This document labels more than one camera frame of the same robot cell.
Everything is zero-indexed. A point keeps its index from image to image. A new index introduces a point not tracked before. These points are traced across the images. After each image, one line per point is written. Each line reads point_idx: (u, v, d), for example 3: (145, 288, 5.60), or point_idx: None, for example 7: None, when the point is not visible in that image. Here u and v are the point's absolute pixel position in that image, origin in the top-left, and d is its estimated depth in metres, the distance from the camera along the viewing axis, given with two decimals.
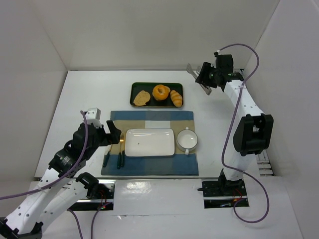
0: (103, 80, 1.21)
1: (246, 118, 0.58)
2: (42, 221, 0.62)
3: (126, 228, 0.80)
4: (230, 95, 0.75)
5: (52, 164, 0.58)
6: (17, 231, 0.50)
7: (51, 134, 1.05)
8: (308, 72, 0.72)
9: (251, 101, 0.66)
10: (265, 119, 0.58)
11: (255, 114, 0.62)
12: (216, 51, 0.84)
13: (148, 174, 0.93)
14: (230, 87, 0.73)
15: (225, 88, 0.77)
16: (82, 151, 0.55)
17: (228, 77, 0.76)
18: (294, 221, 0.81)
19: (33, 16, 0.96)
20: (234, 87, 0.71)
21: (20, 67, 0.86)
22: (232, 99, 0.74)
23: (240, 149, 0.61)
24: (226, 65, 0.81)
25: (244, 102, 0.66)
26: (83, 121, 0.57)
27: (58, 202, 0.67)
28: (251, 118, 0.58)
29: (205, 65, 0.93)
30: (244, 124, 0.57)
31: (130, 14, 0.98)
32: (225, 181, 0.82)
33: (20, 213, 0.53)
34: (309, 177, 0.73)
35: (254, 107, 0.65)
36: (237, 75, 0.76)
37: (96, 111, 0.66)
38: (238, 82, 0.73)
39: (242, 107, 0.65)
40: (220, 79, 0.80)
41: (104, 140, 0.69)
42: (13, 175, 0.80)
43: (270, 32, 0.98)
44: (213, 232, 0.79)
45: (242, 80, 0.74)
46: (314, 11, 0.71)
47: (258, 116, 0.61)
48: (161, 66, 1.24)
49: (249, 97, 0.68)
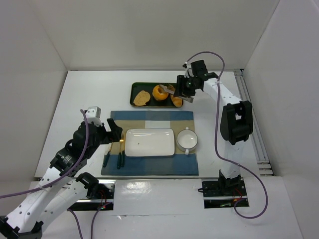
0: (103, 80, 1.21)
1: (228, 107, 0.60)
2: (42, 220, 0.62)
3: (126, 228, 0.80)
4: (209, 92, 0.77)
5: (53, 163, 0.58)
6: (17, 230, 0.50)
7: (50, 134, 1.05)
8: (308, 72, 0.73)
9: (229, 93, 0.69)
10: (245, 105, 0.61)
11: (235, 103, 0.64)
12: (184, 63, 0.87)
13: (149, 174, 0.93)
14: (206, 84, 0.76)
15: (203, 87, 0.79)
16: (84, 149, 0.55)
17: (205, 78, 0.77)
18: (294, 222, 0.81)
19: (33, 16, 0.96)
20: (211, 84, 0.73)
21: (20, 67, 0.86)
22: (212, 96, 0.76)
23: (228, 137, 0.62)
24: (201, 68, 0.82)
25: (223, 94, 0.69)
26: (84, 121, 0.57)
27: (58, 202, 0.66)
28: (232, 106, 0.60)
29: (177, 78, 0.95)
30: (227, 112, 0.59)
31: (130, 14, 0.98)
32: (224, 180, 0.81)
33: (21, 212, 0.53)
34: (309, 177, 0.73)
35: (232, 97, 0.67)
36: (212, 74, 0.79)
37: (96, 110, 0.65)
38: (213, 79, 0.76)
39: (222, 99, 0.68)
40: (198, 82, 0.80)
41: (106, 138, 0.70)
42: (13, 175, 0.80)
43: (270, 32, 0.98)
44: (213, 232, 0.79)
45: (218, 77, 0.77)
46: (315, 11, 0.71)
47: (239, 104, 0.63)
48: (162, 67, 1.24)
49: (226, 90, 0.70)
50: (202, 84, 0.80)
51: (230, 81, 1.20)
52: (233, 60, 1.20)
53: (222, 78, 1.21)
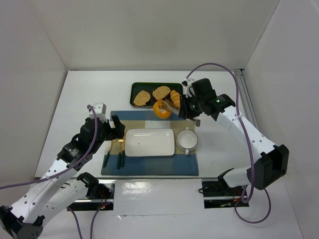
0: (103, 80, 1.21)
1: (265, 161, 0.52)
2: (44, 215, 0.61)
3: (126, 229, 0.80)
4: (226, 126, 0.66)
5: (60, 155, 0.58)
6: (22, 219, 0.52)
7: (50, 134, 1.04)
8: (309, 71, 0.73)
9: (257, 132, 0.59)
10: (282, 151, 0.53)
11: (270, 149, 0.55)
12: (184, 81, 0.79)
13: (149, 174, 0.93)
14: (224, 118, 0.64)
15: (218, 117, 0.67)
16: (92, 142, 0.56)
17: (220, 109, 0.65)
18: (294, 221, 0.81)
19: (33, 16, 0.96)
20: (231, 118, 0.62)
21: (20, 66, 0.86)
22: (230, 130, 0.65)
23: (261, 187, 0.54)
24: (208, 90, 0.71)
25: (251, 136, 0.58)
26: (92, 115, 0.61)
27: (60, 198, 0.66)
28: (268, 157, 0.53)
29: (182, 101, 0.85)
30: (265, 167, 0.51)
31: (130, 14, 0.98)
32: (227, 185, 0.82)
33: (26, 201, 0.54)
34: (309, 177, 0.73)
35: (262, 139, 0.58)
36: (226, 98, 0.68)
37: (102, 106, 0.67)
38: (232, 109, 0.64)
39: (251, 143, 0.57)
40: (209, 109, 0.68)
41: (110, 134, 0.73)
42: (13, 174, 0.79)
43: (270, 33, 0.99)
44: (214, 232, 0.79)
45: (235, 105, 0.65)
46: (314, 11, 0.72)
47: (273, 150, 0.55)
48: (162, 66, 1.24)
49: (253, 128, 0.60)
50: (214, 112, 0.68)
51: (230, 81, 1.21)
52: (233, 60, 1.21)
53: (222, 79, 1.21)
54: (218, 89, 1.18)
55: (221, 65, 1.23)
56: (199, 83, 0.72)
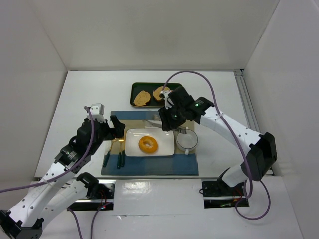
0: (103, 80, 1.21)
1: (254, 151, 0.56)
2: (43, 218, 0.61)
3: (126, 228, 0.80)
4: (211, 127, 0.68)
5: (57, 159, 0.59)
6: (20, 223, 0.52)
7: (50, 134, 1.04)
8: (308, 71, 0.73)
9: (240, 126, 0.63)
10: (268, 140, 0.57)
11: (256, 140, 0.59)
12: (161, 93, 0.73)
13: (149, 174, 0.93)
14: (207, 119, 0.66)
15: (202, 121, 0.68)
16: (90, 144, 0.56)
17: (201, 112, 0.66)
18: (294, 221, 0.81)
19: (33, 16, 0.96)
20: (213, 117, 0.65)
21: (20, 67, 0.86)
22: (215, 130, 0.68)
23: (259, 179, 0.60)
24: (185, 97, 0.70)
25: (237, 130, 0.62)
26: (89, 117, 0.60)
27: (59, 199, 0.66)
28: (257, 148, 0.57)
29: (160, 114, 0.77)
30: (256, 158, 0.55)
31: (130, 14, 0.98)
32: (228, 187, 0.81)
33: (24, 206, 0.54)
34: (309, 177, 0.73)
35: (247, 131, 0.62)
36: (204, 101, 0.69)
37: (99, 107, 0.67)
38: (212, 110, 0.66)
39: (239, 138, 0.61)
40: (191, 114, 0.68)
41: (109, 134, 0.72)
42: (13, 175, 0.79)
43: (270, 33, 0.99)
44: (214, 232, 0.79)
45: (214, 105, 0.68)
46: (314, 11, 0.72)
47: (259, 140, 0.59)
48: (163, 66, 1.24)
49: (236, 123, 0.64)
50: (196, 116, 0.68)
51: (230, 81, 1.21)
52: (233, 60, 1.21)
53: (222, 78, 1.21)
54: (219, 89, 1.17)
55: (221, 65, 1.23)
56: (175, 92, 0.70)
